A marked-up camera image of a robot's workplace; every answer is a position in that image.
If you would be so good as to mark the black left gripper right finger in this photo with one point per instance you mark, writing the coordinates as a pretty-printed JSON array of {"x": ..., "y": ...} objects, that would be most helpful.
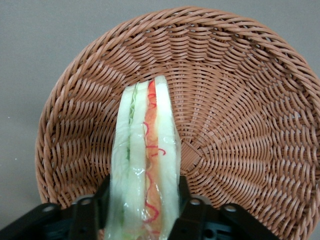
[{"x": 200, "y": 220}]

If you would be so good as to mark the brown round wicker basket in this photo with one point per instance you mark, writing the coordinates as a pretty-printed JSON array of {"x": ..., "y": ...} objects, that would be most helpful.
[{"x": 225, "y": 100}]

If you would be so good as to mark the plastic triangle sandwich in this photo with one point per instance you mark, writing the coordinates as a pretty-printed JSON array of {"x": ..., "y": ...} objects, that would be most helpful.
[{"x": 162, "y": 125}]

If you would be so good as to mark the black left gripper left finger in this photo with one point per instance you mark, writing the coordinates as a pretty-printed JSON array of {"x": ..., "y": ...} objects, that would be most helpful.
[{"x": 82, "y": 217}]

